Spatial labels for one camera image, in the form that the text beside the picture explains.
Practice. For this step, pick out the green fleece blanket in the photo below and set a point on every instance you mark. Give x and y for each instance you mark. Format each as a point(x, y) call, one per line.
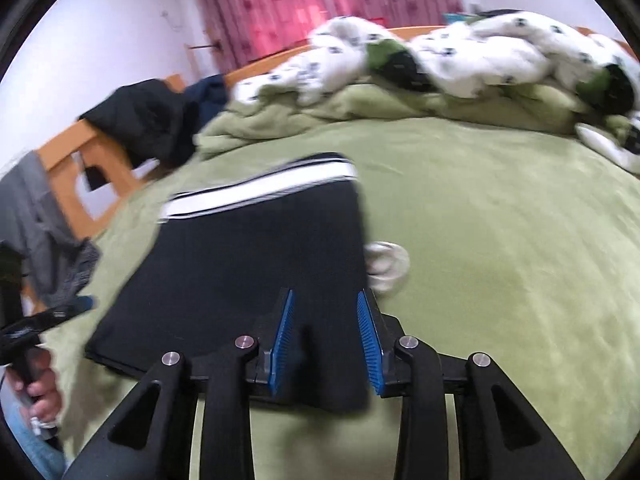
point(500, 260)

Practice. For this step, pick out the person's left forearm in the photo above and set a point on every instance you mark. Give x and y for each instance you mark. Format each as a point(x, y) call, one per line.
point(25, 452)

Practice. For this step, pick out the person's left hand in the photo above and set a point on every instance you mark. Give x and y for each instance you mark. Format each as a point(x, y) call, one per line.
point(47, 400)

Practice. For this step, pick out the grey clothing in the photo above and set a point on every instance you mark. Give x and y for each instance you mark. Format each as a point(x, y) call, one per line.
point(35, 210)

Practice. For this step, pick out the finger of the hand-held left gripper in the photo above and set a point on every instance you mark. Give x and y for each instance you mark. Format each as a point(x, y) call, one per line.
point(60, 315)

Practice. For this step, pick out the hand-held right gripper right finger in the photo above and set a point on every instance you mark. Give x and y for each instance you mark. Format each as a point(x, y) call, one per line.
point(370, 345)

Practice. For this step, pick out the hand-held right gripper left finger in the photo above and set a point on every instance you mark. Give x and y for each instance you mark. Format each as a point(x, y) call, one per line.
point(282, 345)

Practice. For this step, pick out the black jacket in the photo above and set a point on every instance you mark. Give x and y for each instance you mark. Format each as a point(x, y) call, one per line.
point(145, 115)

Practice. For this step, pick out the pink patterned curtain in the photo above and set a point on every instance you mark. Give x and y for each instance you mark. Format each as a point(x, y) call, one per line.
point(270, 10)

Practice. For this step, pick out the black pants with white stripes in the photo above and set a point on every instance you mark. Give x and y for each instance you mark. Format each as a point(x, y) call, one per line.
point(240, 260)

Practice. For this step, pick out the white spotted quilt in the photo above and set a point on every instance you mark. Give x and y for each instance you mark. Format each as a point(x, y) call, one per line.
point(475, 55)

